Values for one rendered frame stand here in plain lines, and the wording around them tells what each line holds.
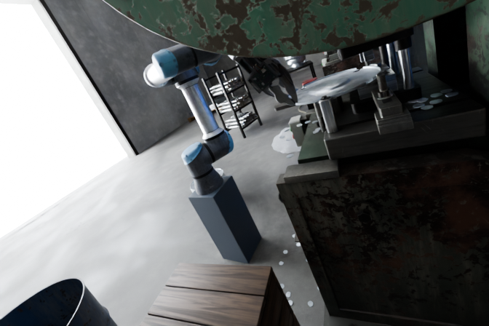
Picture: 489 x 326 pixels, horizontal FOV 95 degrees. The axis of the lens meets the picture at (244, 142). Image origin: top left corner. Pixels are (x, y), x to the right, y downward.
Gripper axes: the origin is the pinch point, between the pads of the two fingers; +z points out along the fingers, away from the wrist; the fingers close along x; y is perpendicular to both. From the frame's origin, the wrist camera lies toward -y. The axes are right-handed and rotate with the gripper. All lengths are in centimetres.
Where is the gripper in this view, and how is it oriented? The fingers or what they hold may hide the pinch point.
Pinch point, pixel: (293, 100)
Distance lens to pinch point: 69.2
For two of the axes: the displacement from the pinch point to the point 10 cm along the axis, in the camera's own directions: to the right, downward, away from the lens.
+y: -3.1, 4.5, -8.4
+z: 7.1, 7.0, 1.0
